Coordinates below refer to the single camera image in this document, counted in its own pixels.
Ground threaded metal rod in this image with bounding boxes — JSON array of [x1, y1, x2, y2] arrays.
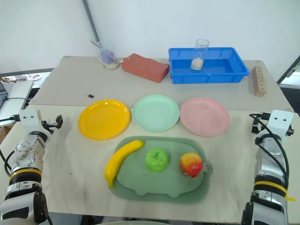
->
[[82, 0, 101, 44]]

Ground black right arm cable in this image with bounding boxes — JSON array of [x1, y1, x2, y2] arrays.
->
[[249, 112, 290, 195]]

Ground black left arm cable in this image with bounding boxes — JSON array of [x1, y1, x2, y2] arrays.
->
[[0, 114, 20, 123]]

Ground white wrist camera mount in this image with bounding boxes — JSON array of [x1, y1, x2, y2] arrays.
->
[[18, 109, 43, 132], [267, 109, 294, 136]]

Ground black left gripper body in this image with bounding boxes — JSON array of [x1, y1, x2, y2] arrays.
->
[[40, 120, 57, 136]]

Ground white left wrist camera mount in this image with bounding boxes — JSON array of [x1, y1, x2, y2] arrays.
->
[[18, 109, 43, 132]]

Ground yellow cable tie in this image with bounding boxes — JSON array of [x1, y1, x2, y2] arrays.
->
[[254, 180, 296, 202]]

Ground green pig-shaped cutting board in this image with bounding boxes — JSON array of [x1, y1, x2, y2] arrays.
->
[[114, 138, 214, 198]]

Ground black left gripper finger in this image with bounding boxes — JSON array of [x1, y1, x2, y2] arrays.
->
[[54, 114, 64, 129]]

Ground grey laptop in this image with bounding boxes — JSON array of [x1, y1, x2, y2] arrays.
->
[[0, 81, 35, 120]]

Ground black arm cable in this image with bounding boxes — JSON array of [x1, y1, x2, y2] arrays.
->
[[249, 112, 290, 195], [0, 114, 20, 123]]

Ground yellow banana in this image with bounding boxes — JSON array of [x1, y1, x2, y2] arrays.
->
[[104, 140, 144, 189]]

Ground white handled scissors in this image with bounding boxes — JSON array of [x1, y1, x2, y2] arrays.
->
[[14, 74, 42, 82]]

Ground red and yellow apple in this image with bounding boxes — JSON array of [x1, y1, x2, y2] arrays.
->
[[180, 153, 203, 179]]

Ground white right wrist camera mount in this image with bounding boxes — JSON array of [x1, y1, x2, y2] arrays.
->
[[267, 109, 294, 136]]

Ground green apple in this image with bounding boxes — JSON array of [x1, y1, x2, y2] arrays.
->
[[145, 148, 169, 173]]

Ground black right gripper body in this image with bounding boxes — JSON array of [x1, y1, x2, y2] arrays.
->
[[256, 120, 270, 135]]

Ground pink plastic plate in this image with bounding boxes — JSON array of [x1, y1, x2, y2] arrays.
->
[[180, 97, 231, 137]]

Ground mint green plastic plate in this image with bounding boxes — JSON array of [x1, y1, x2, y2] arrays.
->
[[132, 94, 180, 132]]

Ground clear plastic cup with grains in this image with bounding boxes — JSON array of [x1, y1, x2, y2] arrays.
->
[[190, 38, 210, 71]]

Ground clear beaker with purple scoop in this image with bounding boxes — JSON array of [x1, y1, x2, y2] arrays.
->
[[90, 40, 120, 70]]

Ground blue plastic bin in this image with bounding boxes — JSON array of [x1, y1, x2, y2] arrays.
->
[[168, 47, 250, 84]]

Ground black metal frame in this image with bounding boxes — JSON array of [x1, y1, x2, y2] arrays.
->
[[276, 55, 300, 89]]

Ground green silicone mat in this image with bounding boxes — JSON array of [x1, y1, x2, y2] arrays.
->
[[110, 135, 210, 204]]

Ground red brick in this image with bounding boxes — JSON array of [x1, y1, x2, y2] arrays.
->
[[121, 53, 170, 83]]

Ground yellow plastic plate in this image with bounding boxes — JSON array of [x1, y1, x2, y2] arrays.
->
[[78, 99, 131, 141]]

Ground wooden block with holes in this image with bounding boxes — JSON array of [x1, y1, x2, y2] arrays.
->
[[251, 65, 268, 98]]

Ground beige table cloth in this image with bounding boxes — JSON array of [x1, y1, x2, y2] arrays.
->
[[0, 105, 300, 223]]

